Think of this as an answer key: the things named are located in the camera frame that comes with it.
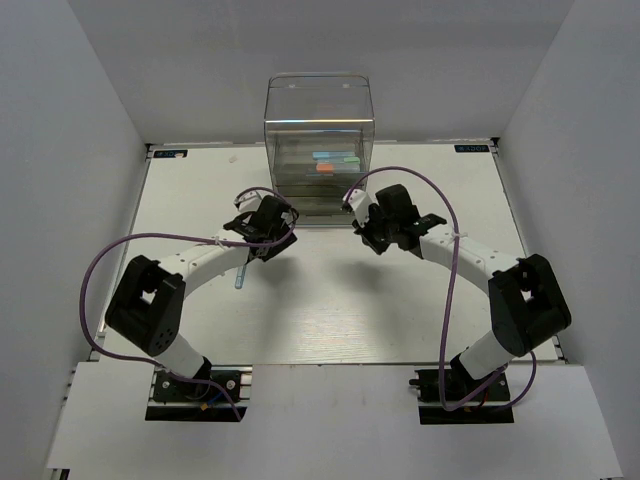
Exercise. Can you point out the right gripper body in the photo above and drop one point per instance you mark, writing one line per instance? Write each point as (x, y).
(379, 231)

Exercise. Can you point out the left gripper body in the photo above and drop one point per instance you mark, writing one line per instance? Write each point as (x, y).
(279, 247)

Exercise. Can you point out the blue pen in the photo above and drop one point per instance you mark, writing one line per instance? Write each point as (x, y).
(240, 277)

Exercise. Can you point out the orange cap highlighter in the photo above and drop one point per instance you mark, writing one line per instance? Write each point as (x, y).
(331, 168)

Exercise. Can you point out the blue cap highlighter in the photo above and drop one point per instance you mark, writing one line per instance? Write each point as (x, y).
(325, 155)

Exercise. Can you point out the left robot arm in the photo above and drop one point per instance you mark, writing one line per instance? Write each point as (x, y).
(146, 308)

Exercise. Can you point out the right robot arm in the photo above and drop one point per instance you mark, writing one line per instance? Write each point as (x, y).
(527, 306)

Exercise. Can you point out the right table label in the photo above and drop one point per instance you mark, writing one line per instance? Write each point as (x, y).
(471, 148)

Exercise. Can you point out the table label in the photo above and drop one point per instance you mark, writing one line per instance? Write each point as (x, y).
(471, 148)
(170, 154)

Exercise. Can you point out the clear plastic drawer organizer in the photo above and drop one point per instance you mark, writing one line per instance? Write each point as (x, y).
(307, 112)

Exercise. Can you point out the left table label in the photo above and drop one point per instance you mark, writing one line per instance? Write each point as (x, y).
(170, 154)

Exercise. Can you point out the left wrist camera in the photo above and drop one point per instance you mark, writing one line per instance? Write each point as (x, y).
(248, 201)

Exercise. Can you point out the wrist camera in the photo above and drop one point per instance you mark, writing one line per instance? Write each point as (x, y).
(357, 203)
(248, 201)

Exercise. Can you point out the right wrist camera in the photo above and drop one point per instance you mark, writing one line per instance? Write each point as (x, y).
(357, 203)

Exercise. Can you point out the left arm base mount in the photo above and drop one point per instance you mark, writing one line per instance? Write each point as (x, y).
(174, 401)

